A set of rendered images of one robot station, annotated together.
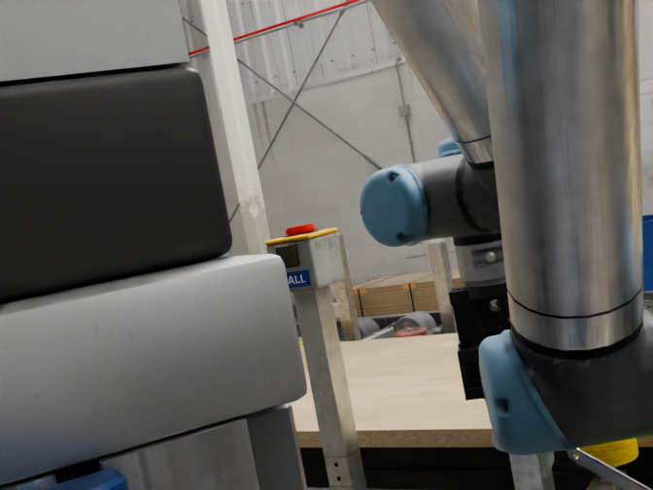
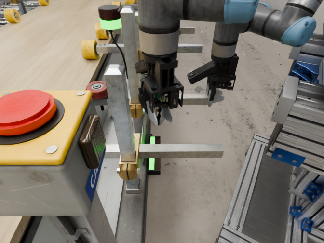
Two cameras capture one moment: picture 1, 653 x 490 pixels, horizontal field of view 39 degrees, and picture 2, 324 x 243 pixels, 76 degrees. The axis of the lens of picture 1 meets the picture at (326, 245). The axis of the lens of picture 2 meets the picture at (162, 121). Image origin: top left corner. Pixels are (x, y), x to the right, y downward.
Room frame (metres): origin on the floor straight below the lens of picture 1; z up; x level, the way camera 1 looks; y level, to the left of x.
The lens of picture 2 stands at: (1.17, 0.17, 1.31)
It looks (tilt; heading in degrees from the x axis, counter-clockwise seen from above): 41 degrees down; 236
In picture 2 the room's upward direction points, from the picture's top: straight up
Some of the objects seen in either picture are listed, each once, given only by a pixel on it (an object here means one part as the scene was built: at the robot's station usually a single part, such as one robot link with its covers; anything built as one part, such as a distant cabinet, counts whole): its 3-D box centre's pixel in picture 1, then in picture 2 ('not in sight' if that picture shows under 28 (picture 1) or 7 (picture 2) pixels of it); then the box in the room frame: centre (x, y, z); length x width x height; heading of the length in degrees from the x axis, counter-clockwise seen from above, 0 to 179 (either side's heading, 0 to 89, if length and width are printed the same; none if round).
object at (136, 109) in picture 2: not in sight; (136, 102); (0.90, -0.42, 0.85); 0.13 x 0.06 x 0.05; 56
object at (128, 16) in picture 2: not in sight; (134, 85); (0.91, -0.39, 0.93); 0.03 x 0.03 x 0.48; 56
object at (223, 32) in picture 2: not in sight; (229, 22); (0.64, -0.27, 1.12); 0.09 x 0.08 x 0.11; 177
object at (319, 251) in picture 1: (306, 262); (47, 155); (1.19, 0.03, 1.18); 0.07 x 0.07 x 0.08; 56
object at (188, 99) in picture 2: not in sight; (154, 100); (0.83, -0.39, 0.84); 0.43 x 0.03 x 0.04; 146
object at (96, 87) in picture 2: not in sight; (100, 98); (1.01, -0.51, 0.85); 0.08 x 0.08 x 0.11
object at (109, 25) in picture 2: not in sight; (111, 21); (0.95, -0.42, 1.14); 0.06 x 0.06 x 0.02
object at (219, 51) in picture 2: not in sight; (223, 47); (0.64, -0.27, 1.05); 0.08 x 0.08 x 0.05
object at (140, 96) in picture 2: not in sight; (148, 97); (0.97, -0.19, 1.02); 0.05 x 0.02 x 0.09; 166
